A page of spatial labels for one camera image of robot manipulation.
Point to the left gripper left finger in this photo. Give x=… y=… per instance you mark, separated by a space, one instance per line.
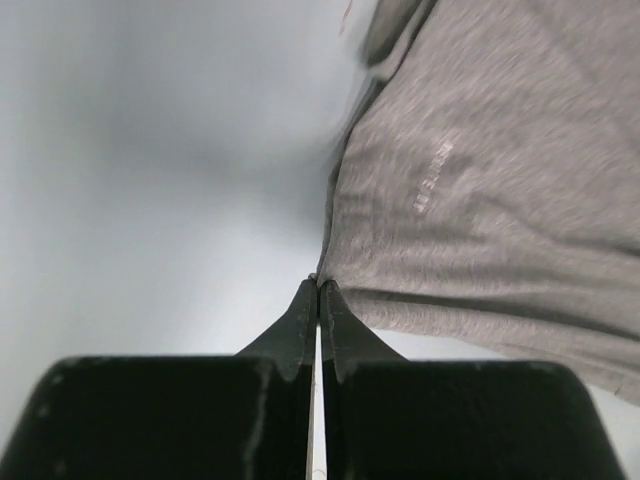
x=245 y=416

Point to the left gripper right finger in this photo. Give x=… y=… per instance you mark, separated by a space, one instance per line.
x=391 y=418

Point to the grey t shirt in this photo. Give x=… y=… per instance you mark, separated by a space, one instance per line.
x=489 y=189

